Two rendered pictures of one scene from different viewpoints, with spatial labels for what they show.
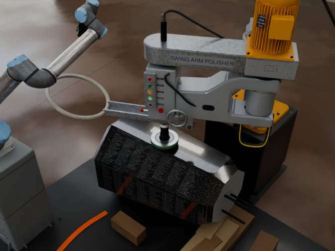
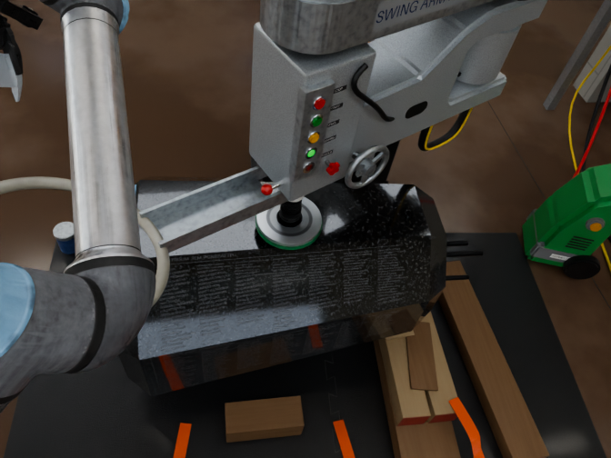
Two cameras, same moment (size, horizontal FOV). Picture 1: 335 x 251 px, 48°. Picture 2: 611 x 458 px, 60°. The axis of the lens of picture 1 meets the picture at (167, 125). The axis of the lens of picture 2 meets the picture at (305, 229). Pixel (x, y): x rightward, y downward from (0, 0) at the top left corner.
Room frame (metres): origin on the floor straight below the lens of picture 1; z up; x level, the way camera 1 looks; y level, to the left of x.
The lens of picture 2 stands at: (1.58, 0.86, 2.20)
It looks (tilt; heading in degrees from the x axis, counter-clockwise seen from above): 52 degrees down; 305
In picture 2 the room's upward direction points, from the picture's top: 10 degrees clockwise
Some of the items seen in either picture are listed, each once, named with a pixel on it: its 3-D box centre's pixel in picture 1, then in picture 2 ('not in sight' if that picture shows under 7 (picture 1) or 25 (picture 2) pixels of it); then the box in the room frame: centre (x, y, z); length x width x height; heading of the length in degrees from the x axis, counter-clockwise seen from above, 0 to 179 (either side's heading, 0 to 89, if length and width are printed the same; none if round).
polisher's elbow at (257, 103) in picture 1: (260, 96); (479, 41); (2.12, -0.62, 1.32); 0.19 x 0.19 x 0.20
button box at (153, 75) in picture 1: (150, 90); (309, 133); (2.15, 0.11, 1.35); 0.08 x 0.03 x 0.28; 79
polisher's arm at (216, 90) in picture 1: (219, 98); (415, 78); (2.16, -0.36, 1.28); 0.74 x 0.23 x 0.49; 79
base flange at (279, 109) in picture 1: (252, 109); not in sight; (2.76, -0.76, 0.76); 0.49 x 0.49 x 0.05; 49
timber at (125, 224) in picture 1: (128, 227); (263, 419); (1.99, 0.33, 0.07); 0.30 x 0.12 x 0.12; 51
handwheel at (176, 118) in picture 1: (177, 115); (359, 159); (2.11, -0.07, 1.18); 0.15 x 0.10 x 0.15; 79
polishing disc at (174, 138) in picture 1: (164, 138); (289, 218); (2.25, 0.02, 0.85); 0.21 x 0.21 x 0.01
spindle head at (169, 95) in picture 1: (175, 90); (328, 104); (2.23, -0.06, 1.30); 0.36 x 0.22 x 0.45; 79
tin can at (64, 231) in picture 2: not in sight; (67, 237); (3.25, 0.41, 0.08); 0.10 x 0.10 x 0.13
